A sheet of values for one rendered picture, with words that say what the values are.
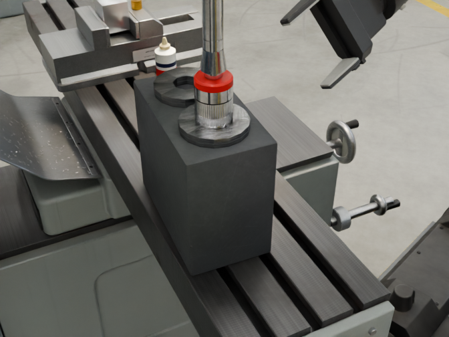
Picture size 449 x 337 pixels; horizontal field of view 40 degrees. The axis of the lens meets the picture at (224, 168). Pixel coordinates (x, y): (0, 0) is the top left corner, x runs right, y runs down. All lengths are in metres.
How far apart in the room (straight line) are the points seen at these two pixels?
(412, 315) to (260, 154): 0.65
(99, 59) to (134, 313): 0.57
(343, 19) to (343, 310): 0.38
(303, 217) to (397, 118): 2.15
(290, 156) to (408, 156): 1.46
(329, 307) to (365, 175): 1.85
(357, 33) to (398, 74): 2.57
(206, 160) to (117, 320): 0.78
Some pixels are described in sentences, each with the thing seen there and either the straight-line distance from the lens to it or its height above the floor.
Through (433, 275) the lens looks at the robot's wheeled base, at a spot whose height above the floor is 0.59.
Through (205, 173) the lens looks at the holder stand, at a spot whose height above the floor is 1.13.
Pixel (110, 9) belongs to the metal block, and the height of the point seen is 1.10.
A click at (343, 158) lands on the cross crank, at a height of 0.63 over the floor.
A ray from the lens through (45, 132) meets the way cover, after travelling 1.26.
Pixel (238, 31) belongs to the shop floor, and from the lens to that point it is 3.79.
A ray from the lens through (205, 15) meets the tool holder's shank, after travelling 0.69.
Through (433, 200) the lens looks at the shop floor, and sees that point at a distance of 2.59.
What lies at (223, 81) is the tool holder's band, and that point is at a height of 1.23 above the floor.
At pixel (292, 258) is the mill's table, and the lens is 0.87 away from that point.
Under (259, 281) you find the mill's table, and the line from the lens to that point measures 0.83.
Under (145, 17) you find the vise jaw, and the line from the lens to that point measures 1.28.
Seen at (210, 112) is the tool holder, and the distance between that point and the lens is 0.74.
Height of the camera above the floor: 1.58
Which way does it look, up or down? 37 degrees down
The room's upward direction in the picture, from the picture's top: straight up
